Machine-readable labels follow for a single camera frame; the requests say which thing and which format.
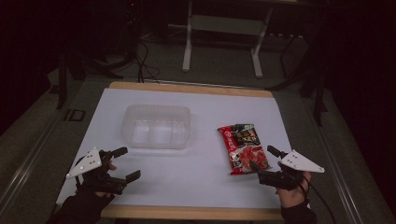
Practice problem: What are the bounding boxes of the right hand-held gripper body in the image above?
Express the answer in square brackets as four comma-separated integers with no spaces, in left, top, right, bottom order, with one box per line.
[257,149,326,191]

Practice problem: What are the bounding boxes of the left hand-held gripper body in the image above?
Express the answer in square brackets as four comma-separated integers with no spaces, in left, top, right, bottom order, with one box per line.
[65,147,128,196]

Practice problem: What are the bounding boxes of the red instant noodle packet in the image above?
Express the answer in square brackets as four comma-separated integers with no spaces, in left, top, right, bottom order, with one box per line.
[217,123,273,176]

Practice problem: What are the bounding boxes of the clear plastic container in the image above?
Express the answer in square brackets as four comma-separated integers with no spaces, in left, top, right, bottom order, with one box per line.
[121,104,191,150]

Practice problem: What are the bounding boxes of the person's left hand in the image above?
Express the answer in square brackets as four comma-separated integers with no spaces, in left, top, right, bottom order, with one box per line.
[79,162,119,200]

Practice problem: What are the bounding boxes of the person's right hand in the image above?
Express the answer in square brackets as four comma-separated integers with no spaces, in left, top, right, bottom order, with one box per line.
[275,174,313,209]

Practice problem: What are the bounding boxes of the white table sheet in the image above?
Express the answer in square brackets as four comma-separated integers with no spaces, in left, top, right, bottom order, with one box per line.
[55,88,293,210]

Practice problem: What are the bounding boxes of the black metal stand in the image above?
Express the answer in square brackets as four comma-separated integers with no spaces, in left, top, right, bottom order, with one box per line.
[266,29,330,127]
[55,50,124,110]

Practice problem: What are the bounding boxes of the grey metal floor rail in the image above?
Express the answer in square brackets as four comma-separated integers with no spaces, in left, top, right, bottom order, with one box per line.
[0,111,68,209]
[303,92,365,224]

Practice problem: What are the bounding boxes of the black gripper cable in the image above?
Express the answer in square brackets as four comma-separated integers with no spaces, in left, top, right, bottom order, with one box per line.
[300,173,338,224]

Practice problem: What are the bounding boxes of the black floor bracket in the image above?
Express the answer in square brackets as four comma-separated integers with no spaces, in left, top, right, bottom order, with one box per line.
[63,108,86,122]

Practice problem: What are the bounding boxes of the black floor cables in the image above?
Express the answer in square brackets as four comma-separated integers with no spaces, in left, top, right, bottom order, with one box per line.
[133,39,162,84]

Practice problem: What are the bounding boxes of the white metal table frame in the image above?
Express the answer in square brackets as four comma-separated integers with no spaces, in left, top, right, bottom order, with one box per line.
[181,0,276,79]

